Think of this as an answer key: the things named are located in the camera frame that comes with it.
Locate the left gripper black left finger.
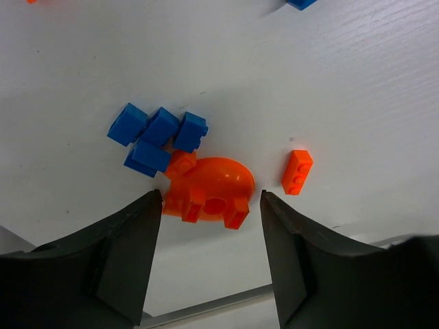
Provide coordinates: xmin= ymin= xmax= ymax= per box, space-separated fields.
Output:
xmin=1 ymin=190 xmax=162 ymax=328

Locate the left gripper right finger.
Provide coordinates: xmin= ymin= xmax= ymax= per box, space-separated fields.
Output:
xmin=260 ymin=191 xmax=438 ymax=328

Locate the small orange lego piece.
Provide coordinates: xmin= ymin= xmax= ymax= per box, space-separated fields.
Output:
xmin=281 ymin=150 xmax=313 ymax=195

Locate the orange round lego piece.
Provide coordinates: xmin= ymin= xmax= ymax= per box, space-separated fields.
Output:
xmin=163 ymin=150 xmax=255 ymax=230

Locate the blue lego piece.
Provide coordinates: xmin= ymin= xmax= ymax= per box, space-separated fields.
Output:
xmin=286 ymin=0 xmax=317 ymax=11

